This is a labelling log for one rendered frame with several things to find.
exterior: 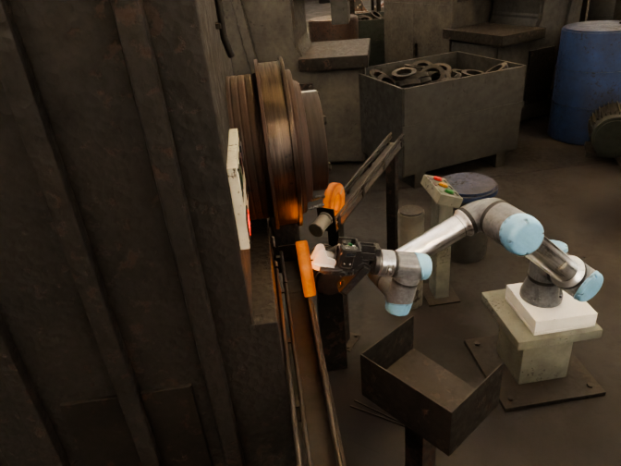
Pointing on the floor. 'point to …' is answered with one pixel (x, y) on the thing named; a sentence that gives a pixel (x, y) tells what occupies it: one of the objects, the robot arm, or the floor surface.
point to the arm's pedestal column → (533, 373)
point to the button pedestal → (432, 290)
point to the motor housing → (331, 319)
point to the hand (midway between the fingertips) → (305, 263)
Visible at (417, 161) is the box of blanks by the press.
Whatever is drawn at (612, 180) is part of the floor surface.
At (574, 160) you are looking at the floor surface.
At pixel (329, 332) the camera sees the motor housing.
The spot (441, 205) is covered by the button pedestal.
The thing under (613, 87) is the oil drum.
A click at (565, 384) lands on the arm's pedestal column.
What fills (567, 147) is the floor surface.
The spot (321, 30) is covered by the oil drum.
